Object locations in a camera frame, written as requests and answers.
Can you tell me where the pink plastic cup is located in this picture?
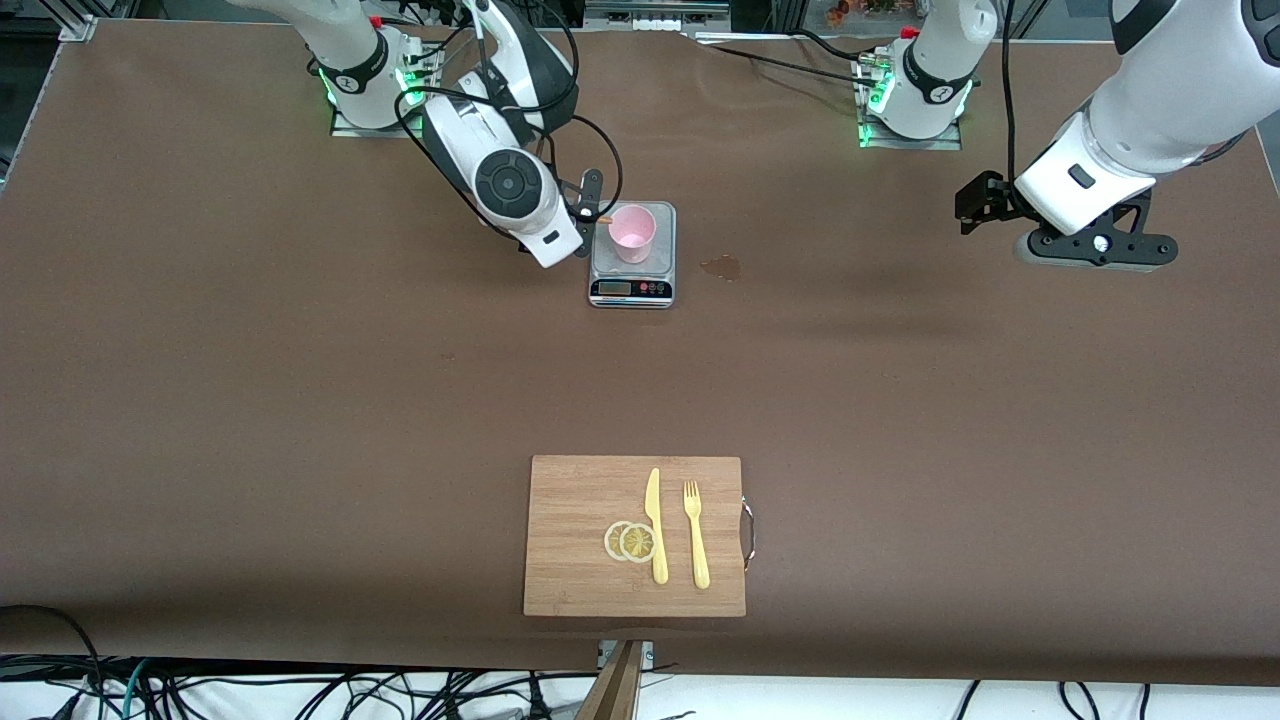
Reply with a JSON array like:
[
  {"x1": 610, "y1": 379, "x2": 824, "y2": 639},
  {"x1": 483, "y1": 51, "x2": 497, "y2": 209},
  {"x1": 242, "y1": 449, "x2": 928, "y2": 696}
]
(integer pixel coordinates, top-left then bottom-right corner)
[{"x1": 608, "y1": 204, "x2": 658, "y2": 265}]

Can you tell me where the silver kitchen scale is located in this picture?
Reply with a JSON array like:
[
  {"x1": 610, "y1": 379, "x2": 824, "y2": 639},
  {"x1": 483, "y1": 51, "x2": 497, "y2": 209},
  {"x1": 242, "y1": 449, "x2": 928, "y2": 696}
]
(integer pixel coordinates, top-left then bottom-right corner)
[{"x1": 588, "y1": 200, "x2": 678, "y2": 309}]

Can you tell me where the yellow plastic knife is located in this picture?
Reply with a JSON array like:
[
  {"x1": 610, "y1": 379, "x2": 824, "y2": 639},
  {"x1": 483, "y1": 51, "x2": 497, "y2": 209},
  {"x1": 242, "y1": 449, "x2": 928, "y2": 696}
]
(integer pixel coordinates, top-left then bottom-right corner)
[{"x1": 645, "y1": 468, "x2": 669, "y2": 586}]

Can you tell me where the wooden cutting board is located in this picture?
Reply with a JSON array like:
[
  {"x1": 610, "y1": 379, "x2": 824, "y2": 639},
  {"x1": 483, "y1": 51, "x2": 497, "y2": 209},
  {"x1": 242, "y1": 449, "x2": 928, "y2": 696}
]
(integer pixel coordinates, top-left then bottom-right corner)
[{"x1": 523, "y1": 455, "x2": 756, "y2": 618}]

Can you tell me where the yellow plastic fork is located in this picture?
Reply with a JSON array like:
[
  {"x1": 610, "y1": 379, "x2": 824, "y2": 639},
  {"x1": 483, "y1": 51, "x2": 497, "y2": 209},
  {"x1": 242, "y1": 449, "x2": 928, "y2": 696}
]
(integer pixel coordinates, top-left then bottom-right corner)
[{"x1": 683, "y1": 480, "x2": 711, "y2": 590}]

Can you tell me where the brown table cover sheet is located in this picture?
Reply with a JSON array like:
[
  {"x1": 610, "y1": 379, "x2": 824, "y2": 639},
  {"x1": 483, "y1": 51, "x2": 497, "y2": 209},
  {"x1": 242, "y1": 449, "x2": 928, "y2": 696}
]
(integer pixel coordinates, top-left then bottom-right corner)
[{"x1": 0, "y1": 18, "x2": 1280, "y2": 691}]

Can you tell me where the wooden beam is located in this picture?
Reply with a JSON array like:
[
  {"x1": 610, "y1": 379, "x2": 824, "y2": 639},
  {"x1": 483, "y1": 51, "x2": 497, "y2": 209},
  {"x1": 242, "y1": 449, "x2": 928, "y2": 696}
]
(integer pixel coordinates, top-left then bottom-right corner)
[{"x1": 575, "y1": 640, "x2": 646, "y2": 720}]

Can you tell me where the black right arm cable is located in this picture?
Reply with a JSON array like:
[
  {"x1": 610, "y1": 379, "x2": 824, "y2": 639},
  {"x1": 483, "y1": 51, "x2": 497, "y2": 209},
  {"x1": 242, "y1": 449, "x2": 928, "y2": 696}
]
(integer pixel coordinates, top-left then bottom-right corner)
[{"x1": 393, "y1": 0, "x2": 623, "y2": 246}]

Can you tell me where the aluminium frame rail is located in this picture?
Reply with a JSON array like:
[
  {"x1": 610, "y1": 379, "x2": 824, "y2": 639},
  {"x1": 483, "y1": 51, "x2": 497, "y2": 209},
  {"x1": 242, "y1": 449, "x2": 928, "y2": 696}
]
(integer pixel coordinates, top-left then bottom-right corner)
[{"x1": 583, "y1": 0, "x2": 736, "y2": 33}]

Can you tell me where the black cable on table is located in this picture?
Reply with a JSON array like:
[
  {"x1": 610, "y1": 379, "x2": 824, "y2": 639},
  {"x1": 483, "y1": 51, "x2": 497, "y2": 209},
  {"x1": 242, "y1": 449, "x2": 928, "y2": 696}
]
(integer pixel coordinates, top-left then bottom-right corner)
[{"x1": 680, "y1": 28, "x2": 886, "y2": 91}]

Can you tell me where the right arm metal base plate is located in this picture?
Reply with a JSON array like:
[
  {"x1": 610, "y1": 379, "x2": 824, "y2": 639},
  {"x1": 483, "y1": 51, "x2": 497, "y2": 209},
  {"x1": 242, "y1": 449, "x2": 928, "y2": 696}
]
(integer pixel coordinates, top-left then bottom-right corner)
[{"x1": 330, "y1": 50, "x2": 439, "y2": 139}]

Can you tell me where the aluminium table corner bracket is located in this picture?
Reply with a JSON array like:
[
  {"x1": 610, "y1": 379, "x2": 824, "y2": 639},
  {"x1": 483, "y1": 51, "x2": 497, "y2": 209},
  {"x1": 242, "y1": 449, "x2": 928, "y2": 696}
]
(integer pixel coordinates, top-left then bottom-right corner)
[{"x1": 55, "y1": 0, "x2": 101, "y2": 43}]

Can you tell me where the teal floor cable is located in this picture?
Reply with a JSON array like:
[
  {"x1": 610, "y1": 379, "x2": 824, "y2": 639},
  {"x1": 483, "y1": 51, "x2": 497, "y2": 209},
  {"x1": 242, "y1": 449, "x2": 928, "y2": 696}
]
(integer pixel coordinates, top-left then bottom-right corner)
[{"x1": 118, "y1": 660, "x2": 151, "y2": 720}]

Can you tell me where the black looped floor cable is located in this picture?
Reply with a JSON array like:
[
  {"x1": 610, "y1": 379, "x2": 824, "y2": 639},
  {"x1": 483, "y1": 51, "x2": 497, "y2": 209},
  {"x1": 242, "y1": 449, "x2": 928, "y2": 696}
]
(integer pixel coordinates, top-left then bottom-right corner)
[{"x1": 0, "y1": 603, "x2": 106, "y2": 720}]

